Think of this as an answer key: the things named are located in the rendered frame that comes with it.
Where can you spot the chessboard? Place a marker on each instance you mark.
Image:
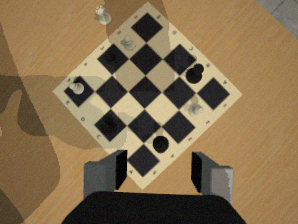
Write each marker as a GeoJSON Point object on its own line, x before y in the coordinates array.
{"type": "Point", "coordinates": [146, 93]}

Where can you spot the white pawn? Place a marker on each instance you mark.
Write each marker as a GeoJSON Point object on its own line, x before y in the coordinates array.
{"type": "Point", "coordinates": [78, 88]}
{"type": "Point", "coordinates": [129, 43]}

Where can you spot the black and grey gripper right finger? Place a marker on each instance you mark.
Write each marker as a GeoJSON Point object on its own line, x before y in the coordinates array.
{"type": "Point", "coordinates": [210, 178]}

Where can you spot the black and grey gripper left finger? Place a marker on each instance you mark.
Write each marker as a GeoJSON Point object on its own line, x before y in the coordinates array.
{"type": "Point", "coordinates": [107, 174]}

